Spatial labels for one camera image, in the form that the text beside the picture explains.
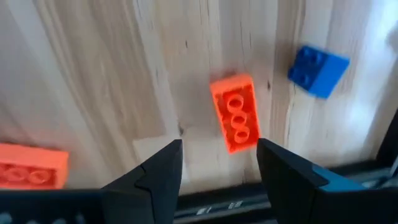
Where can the small blue toy brick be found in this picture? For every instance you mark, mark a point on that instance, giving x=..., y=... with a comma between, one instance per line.
x=323, y=74

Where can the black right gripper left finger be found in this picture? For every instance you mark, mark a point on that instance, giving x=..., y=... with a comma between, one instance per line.
x=149, y=193

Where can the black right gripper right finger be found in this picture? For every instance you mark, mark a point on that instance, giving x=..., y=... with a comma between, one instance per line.
x=298, y=193

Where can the orange toy brick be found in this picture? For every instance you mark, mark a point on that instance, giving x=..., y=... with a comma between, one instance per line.
x=31, y=165
x=237, y=118

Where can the black table frame rail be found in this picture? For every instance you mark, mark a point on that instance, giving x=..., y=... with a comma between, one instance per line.
x=224, y=194

